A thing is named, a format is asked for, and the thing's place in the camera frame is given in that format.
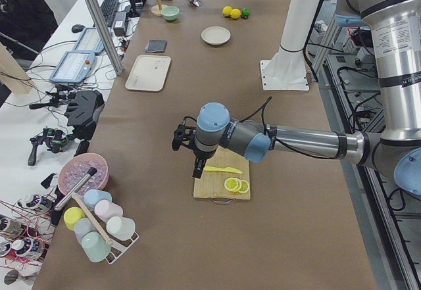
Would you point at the yellow plastic knife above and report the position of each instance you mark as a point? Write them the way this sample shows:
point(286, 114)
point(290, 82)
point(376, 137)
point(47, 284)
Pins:
point(222, 169)

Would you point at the yellow lemon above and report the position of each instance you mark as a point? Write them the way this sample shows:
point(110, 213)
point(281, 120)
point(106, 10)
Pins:
point(226, 11)
point(235, 14)

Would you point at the yellow cup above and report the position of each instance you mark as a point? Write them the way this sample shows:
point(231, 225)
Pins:
point(73, 215)

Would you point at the mint green bowl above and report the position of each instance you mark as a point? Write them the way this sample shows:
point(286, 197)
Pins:
point(170, 13)

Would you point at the cream rabbit tray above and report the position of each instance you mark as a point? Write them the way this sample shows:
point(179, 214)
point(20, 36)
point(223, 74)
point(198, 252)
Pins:
point(148, 73)

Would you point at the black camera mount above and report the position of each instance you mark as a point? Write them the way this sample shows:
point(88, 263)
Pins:
point(83, 110)

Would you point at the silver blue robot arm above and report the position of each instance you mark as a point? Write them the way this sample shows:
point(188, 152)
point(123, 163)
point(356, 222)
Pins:
point(395, 152)

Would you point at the white cup rack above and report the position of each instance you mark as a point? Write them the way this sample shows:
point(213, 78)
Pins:
point(118, 248)

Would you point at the bamboo cutting board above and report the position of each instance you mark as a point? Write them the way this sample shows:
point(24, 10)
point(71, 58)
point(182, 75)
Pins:
point(211, 184)

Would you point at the grey folded cloth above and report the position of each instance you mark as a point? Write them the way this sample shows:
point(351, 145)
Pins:
point(156, 46)

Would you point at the person in black jacket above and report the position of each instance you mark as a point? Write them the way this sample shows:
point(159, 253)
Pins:
point(28, 25)

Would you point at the white cup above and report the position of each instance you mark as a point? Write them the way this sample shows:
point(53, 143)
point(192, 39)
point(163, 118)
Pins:
point(120, 227)

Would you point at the black computer mouse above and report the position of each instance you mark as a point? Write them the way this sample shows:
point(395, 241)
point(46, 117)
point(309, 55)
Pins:
point(77, 28)

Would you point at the metal ice tongs handle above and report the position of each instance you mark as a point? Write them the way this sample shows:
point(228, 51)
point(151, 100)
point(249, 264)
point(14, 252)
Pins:
point(60, 205)

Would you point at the blue cup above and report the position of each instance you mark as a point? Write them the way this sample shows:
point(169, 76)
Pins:
point(93, 196)

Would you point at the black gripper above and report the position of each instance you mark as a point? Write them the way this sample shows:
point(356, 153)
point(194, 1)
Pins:
point(199, 156)

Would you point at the green lime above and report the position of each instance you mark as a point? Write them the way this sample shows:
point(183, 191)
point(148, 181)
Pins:
point(245, 13)

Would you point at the cream round plate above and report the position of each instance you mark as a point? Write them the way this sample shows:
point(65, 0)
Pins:
point(215, 35)

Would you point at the grey cup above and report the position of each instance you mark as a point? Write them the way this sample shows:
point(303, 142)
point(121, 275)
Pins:
point(82, 227)

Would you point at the black keyboard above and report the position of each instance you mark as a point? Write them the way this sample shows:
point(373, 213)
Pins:
point(109, 9)

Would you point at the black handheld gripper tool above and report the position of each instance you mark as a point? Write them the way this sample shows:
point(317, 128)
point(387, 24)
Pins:
point(55, 140)

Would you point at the blue teach pendant front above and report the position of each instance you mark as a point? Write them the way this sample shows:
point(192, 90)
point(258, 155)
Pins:
point(73, 68)

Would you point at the pink cup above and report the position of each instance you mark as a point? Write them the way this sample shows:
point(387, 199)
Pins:
point(105, 210)

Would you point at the blue teach pendant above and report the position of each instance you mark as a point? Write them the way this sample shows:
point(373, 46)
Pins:
point(89, 40)
point(73, 68)

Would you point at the mint green cup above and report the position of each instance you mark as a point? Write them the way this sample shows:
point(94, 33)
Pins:
point(95, 246)

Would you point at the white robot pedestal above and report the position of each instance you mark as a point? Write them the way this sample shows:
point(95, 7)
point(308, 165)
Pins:
point(286, 70)

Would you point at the pink bowl of ice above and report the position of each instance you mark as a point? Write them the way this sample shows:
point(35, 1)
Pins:
point(74, 170)

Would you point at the yellow lemon right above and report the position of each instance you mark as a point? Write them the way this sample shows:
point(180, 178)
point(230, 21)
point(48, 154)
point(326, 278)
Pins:
point(235, 14)

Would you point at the lemon slice rear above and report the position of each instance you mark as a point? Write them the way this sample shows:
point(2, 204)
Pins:
point(244, 187)

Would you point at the aluminium frame post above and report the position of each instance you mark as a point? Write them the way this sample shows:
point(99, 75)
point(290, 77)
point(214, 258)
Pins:
point(98, 19)

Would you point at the yellow lemon left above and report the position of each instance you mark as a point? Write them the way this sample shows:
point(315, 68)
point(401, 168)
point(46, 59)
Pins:
point(226, 11)

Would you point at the blue teach pendant rear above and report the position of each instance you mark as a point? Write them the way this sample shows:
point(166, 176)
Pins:
point(89, 40)

